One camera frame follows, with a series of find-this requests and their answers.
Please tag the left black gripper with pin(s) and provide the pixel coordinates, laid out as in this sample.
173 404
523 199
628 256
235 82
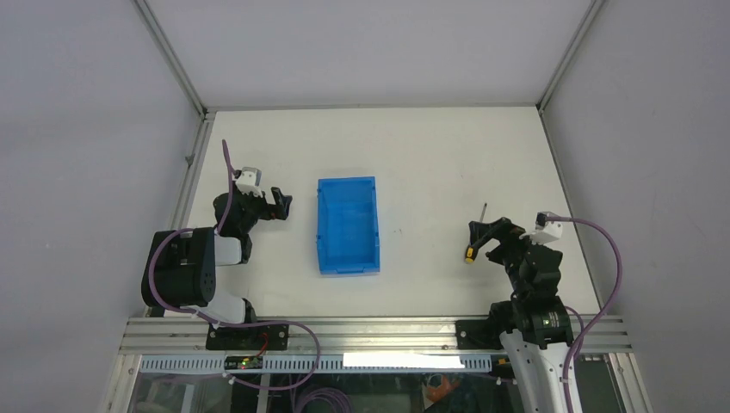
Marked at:
278 210

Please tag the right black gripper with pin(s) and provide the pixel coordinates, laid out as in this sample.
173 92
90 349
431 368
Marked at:
481 232

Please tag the yellow black handled screwdriver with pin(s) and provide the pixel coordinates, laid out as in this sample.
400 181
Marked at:
475 228

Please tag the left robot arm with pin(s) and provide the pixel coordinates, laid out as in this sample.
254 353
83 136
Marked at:
181 271

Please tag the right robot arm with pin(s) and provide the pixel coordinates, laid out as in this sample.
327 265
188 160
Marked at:
532 326

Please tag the blue plastic bin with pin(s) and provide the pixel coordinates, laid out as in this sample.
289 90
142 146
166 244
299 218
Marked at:
348 236

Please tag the orange object below table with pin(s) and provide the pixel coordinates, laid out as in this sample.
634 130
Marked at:
438 386

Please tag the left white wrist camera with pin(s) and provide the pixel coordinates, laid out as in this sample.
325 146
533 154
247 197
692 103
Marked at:
247 181

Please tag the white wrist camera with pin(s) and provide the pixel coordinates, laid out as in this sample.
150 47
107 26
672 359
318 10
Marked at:
546 230
247 181

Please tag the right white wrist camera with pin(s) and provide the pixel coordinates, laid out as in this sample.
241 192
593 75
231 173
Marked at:
546 230

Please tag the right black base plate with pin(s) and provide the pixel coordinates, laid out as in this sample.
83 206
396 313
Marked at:
478 334

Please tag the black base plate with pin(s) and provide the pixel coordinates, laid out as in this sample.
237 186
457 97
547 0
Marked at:
264 334
478 334

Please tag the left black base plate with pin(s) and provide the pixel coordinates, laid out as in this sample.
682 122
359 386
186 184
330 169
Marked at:
264 334

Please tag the aluminium frame rail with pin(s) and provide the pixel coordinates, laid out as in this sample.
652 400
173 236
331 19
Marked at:
328 335

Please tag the slotted cable duct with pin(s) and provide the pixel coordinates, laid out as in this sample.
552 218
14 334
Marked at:
301 364

